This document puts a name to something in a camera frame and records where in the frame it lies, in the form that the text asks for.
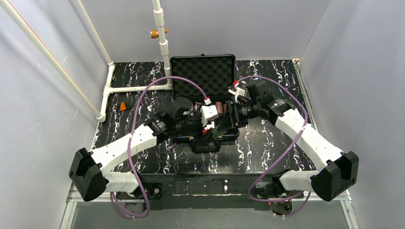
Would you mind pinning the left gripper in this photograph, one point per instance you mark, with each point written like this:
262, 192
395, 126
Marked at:
196, 127

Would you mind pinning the orange knob on pipe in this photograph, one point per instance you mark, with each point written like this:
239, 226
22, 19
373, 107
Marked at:
154, 34

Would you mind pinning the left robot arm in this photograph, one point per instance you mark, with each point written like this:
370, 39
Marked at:
120, 155

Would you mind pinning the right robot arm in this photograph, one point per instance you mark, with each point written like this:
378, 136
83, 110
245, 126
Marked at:
335, 172

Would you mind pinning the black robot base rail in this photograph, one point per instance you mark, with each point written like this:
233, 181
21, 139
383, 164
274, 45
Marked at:
170, 191

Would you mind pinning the white pvc pipe frame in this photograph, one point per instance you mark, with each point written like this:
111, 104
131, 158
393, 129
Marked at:
81, 45

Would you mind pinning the orange black chip stack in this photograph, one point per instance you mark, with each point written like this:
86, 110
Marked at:
219, 107

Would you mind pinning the orange black small clip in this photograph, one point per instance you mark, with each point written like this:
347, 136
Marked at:
124, 106

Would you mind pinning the black poker set case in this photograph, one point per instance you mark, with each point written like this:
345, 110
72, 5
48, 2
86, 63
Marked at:
214, 74

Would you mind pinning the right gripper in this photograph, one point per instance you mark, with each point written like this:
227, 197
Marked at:
230, 114

